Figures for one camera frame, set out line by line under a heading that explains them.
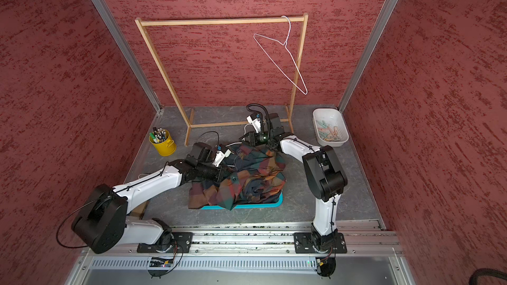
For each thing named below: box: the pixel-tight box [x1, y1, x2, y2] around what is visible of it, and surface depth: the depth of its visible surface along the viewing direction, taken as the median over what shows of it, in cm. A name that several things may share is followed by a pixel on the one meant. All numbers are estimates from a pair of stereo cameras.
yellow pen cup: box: [148, 129, 177, 157], surface depth 97 cm
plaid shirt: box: [188, 143, 287, 211], surface depth 77 cm
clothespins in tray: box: [315, 120, 340, 142], surface depth 111 cm
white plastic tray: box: [312, 108, 350, 148], surface depth 112 cm
